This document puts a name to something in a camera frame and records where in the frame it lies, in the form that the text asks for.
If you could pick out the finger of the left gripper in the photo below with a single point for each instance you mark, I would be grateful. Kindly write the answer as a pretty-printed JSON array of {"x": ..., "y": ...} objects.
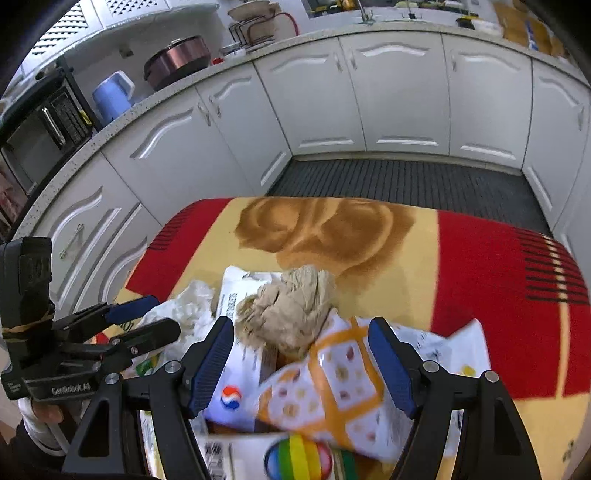
[
  {"x": 125, "y": 347},
  {"x": 134, "y": 308}
]

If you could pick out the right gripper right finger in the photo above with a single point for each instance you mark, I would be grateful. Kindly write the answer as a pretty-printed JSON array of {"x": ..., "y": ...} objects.
[{"x": 494, "y": 443}]

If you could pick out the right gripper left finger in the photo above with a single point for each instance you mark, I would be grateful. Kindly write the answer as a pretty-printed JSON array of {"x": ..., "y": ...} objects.
[{"x": 103, "y": 448}]

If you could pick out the white paper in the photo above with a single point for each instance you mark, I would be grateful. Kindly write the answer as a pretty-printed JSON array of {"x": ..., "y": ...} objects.
[{"x": 191, "y": 309}]

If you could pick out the brown paper ball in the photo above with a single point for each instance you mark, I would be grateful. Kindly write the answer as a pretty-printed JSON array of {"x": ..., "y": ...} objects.
[{"x": 290, "y": 311}]

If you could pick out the white kitchen base cabinets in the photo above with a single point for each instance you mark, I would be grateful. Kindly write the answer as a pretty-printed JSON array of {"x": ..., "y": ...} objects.
[{"x": 408, "y": 90}]

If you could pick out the person left hand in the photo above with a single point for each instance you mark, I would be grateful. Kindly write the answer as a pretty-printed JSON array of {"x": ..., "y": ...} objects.
[{"x": 47, "y": 413}]

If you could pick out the white pepsi logo bag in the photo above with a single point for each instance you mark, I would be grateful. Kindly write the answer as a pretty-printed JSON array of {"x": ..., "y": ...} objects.
[{"x": 250, "y": 361}]

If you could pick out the green white medicine box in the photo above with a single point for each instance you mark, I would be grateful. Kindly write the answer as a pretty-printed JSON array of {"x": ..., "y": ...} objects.
[{"x": 274, "y": 456}]

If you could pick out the white orange snack bag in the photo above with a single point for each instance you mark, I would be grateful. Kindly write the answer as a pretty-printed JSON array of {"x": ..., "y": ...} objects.
[{"x": 337, "y": 393}]

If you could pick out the red yellow patterned blanket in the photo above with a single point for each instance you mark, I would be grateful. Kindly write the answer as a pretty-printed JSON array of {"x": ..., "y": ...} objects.
[{"x": 424, "y": 268}]

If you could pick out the black microwave oven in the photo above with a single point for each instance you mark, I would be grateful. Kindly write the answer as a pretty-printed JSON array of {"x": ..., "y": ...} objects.
[{"x": 44, "y": 127}]

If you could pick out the dark ribbed floor mat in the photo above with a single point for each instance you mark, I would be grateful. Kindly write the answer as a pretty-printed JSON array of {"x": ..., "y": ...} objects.
[{"x": 486, "y": 194}]

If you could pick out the blue electric kettle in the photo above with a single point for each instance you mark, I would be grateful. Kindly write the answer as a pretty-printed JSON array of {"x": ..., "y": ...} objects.
[{"x": 113, "y": 96}]

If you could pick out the dark red rice cooker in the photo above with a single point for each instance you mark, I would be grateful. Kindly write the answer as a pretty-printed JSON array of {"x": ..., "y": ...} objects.
[{"x": 181, "y": 58}]

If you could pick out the chrome sink faucet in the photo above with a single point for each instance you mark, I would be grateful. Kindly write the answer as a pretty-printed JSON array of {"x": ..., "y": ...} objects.
[{"x": 366, "y": 15}]

